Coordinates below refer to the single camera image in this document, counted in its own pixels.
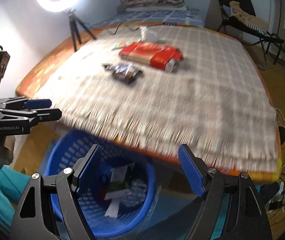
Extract black power cable with remote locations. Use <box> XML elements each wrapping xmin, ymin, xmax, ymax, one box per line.
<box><xmin>106</xmin><ymin>21</ymin><xmax>180</xmax><ymax>36</ymax></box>

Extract white colourful snack bag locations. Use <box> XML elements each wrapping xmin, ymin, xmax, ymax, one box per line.
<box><xmin>104</xmin><ymin>179</ymin><xmax>147</xmax><ymax>218</ymax></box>

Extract black folding chair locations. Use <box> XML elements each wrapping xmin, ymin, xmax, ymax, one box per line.
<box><xmin>205</xmin><ymin>0</ymin><xmax>285</xmax><ymax>63</ymax></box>

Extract dark purple snack wrapper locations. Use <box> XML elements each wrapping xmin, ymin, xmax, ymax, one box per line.
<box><xmin>102</xmin><ymin>63</ymin><xmax>143</xmax><ymax>85</ymax></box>

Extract blue plastic laundry basket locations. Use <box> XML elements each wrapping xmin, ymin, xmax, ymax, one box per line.
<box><xmin>45</xmin><ymin>130</ymin><xmax>156</xmax><ymax>238</ymax></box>

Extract teal orange candy wrapper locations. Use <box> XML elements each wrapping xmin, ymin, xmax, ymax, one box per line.
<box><xmin>112</xmin><ymin>38</ymin><xmax>141</xmax><ymax>50</ymax></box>

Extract teal cloth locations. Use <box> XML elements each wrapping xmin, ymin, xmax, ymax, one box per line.
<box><xmin>0</xmin><ymin>166</ymin><xmax>30</xmax><ymax>239</ymax></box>

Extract beige plaid fringed blanket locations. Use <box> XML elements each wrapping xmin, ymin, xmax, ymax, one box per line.
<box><xmin>32</xmin><ymin>24</ymin><xmax>279</xmax><ymax>174</ymax></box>

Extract red paper box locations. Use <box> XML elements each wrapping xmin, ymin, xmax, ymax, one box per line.
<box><xmin>119</xmin><ymin>42</ymin><xmax>184</xmax><ymax>73</ymax></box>

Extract black tripod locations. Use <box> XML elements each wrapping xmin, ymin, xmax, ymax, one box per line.
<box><xmin>66</xmin><ymin>9</ymin><xmax>97</xmax><ymax>52</ymax></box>

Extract blue checkered bed sheet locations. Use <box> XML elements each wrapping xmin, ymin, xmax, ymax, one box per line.
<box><xmin>93</xmin><ymin>7</ymin><xmax>205</xmax><ymax>28</ymax></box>

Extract green white milk carton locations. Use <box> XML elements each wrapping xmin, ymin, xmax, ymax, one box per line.
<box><xmin>108</xmin><ymin>165</ymin><xmax>133</xmax><ymax>192</ymax></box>

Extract tan clothes on chair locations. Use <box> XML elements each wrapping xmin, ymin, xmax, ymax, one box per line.
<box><xmin>229</xmin><ymin>1</ymin><xmax>268</xmax><ymax>31</ymax></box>

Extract clear plastic wrapper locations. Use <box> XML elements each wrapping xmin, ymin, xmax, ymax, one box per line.
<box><xmin>139</xmin><ymin>26</ymin><xmax>166</xmax><ymax>44</ymax></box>

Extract black power strip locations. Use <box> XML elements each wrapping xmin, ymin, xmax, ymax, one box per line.
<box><xmin>265</xmin><ymin>181</ymin><xmax>285</xmax><ymax>213</ymax></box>

